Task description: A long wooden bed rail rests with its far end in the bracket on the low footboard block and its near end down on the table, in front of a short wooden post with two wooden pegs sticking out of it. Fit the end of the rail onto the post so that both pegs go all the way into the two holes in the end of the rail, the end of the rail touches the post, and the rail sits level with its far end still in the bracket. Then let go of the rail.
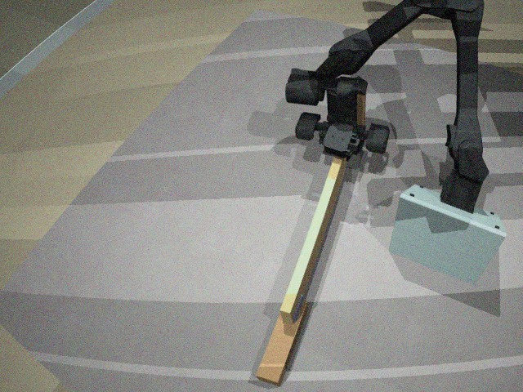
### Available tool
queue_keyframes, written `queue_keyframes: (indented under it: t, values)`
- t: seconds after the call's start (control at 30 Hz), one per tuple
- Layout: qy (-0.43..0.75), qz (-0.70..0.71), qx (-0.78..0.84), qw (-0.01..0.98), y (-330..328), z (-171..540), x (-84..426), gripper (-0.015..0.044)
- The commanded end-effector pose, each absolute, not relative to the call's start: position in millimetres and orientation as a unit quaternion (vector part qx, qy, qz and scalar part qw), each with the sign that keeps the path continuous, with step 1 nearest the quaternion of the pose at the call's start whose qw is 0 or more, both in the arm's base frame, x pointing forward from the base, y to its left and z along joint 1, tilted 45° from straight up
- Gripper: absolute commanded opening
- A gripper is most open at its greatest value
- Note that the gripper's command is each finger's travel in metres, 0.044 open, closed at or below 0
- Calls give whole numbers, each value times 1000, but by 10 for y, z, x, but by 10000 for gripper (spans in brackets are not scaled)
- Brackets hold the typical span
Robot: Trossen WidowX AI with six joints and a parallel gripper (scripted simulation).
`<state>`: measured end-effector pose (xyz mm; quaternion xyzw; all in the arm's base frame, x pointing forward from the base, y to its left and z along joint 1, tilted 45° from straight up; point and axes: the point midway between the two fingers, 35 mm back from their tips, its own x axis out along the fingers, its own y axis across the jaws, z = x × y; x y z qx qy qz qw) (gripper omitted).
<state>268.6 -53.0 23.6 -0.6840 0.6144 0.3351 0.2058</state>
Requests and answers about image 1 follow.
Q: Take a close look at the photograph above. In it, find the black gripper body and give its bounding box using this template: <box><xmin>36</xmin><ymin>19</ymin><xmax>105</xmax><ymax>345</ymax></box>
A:
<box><xmin>295</xmin><ymin>108</ymin><xmax>390</xmax><ymax>154</ymax></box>

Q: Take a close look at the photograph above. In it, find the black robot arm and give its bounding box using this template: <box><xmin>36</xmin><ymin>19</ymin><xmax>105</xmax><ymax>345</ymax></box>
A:
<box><xmin>285</xmin><ymin>0</ymin><xmax>489</xmax><ymax>214</ymax></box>

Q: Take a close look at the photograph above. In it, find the long tan wooden rail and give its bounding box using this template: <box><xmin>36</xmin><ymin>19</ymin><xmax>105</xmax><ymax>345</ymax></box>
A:
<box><xmin>279</xmin><ymin>155</ymin><xmax>347</xmax><ymax>325</ymax></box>

